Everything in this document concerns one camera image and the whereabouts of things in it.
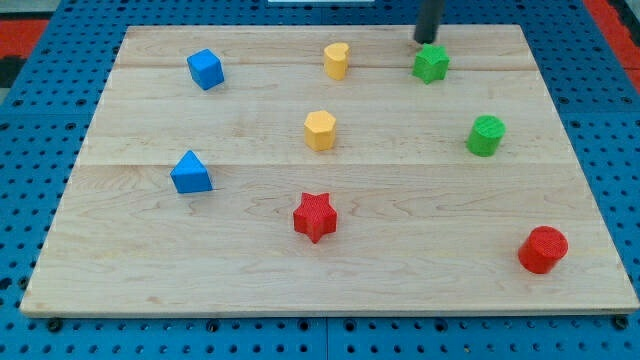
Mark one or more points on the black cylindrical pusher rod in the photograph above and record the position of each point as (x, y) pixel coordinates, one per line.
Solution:
(428, 20)

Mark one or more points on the green star block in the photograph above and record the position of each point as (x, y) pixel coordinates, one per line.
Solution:
(431, 63)

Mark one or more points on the yellow heart block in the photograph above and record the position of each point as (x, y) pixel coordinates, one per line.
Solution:
(336, 60)

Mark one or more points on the red star block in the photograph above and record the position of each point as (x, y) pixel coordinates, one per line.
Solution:
(315, 216)

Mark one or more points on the green cylinder block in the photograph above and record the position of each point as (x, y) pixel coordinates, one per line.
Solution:
(485, 135)

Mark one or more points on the yellow hexagon block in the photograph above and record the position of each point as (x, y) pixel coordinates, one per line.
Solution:
(320, 130)

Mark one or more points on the blue cube block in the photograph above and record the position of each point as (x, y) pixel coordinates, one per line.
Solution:
(205, 69)

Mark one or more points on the light wooden board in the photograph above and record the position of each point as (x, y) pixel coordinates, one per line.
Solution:
(424, 227)

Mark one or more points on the red cylinder block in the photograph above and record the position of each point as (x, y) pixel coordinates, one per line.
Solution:
(544, 247)

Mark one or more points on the blue triangle block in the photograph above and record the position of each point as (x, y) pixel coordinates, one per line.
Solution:
(190, 175)

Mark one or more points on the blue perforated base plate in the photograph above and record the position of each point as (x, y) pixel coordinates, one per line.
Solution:
(57, 55)

